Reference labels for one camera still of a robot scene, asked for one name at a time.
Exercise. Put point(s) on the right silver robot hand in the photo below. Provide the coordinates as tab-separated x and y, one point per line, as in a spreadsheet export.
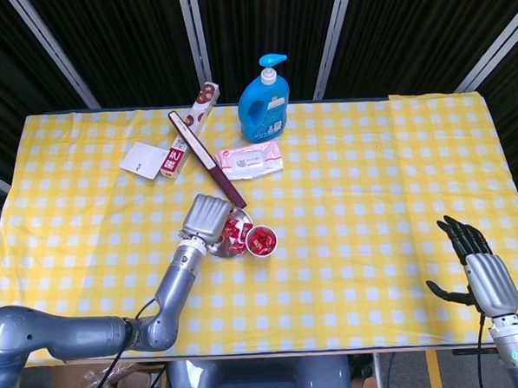
489	282

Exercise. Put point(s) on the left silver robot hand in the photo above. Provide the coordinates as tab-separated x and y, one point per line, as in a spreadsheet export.
206	218

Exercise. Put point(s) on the round silver metal plate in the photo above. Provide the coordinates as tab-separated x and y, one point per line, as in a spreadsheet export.
220	248

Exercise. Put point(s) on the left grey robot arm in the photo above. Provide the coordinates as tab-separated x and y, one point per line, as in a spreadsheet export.
75	334

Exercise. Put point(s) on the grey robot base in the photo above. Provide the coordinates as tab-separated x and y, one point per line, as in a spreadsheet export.
260	381

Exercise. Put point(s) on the white paper cup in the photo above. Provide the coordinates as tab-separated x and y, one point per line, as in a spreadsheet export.
262	255

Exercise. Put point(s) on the long maroon box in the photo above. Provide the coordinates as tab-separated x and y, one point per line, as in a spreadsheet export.
205	160

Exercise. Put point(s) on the pink wet wipes pack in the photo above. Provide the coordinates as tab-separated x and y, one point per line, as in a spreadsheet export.
248	162

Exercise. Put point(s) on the white paper card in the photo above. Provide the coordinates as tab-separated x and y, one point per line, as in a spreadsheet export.
142	161

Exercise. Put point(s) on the blue detergent pump bottle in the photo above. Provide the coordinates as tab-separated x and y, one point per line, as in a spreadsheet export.
255	129

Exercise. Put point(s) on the white metal table leg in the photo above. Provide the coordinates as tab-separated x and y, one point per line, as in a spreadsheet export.
378	374

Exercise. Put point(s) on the yellow white checked tablecloth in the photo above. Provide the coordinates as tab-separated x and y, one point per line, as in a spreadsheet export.
350	198

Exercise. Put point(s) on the brown cardboard box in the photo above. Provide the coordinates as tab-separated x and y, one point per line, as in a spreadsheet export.
77	381

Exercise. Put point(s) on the black pleated curtain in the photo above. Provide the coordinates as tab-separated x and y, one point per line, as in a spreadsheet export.
407	34

